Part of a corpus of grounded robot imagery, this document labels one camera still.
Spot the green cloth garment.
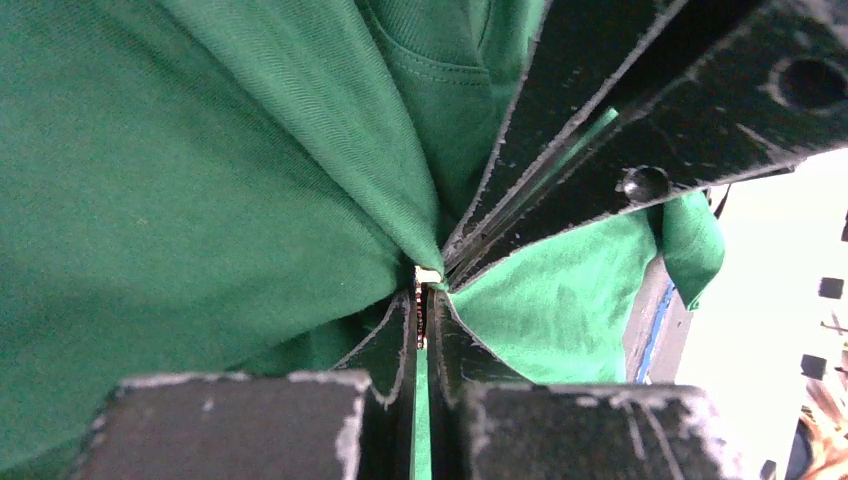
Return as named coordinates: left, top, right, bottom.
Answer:
left=0, top=0, right=727, bottom=480

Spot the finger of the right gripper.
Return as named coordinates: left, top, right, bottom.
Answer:
left=443, top=1, right=686, bottom=265
left=450, top=1, right=847, bottom=289

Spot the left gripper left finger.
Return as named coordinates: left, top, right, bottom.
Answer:
left=69, top=292, right=416, bottom=479

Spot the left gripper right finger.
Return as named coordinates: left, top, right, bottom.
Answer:
left=425, top=289, right=746, bottom=479

